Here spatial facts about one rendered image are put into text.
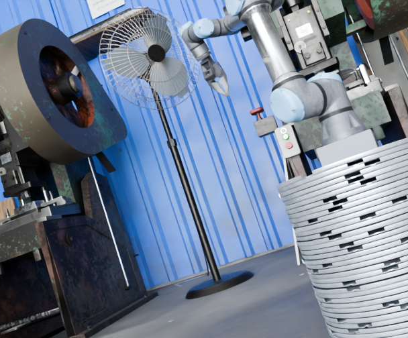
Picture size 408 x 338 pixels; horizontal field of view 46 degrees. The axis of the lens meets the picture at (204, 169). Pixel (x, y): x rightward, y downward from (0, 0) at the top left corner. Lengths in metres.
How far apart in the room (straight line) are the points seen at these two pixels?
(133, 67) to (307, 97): 1.31
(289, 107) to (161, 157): 2.29
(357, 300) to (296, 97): 0.85
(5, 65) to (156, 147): 1.53
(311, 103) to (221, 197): 2.14
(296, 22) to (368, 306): 1.82
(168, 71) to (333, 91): 1.30
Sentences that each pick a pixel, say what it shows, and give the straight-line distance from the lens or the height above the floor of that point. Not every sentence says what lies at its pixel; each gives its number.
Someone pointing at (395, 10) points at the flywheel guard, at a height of 0.96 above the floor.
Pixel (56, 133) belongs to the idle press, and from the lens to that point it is 2.57.
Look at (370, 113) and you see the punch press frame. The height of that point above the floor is 0.56.
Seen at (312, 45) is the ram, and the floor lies 0.97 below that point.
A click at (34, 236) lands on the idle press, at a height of 0.57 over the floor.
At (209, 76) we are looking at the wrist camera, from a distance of 2.10.
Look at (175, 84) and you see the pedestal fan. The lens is 2.74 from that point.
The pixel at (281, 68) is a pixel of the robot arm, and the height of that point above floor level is 0.73.
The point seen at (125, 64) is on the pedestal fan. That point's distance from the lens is 2.68.
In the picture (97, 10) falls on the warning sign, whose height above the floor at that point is 2.27.
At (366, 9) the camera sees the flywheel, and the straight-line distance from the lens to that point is 2.80.
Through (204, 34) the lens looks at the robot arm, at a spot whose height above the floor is 1.07.
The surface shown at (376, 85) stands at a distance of 2.32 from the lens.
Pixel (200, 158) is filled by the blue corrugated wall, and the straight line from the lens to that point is 3.68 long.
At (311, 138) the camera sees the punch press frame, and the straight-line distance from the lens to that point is 2.19.
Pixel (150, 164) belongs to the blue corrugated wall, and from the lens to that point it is 3.80.
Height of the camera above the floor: 0.32
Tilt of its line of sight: 7 degrees up
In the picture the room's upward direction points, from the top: 19 degrees counter-clockwise
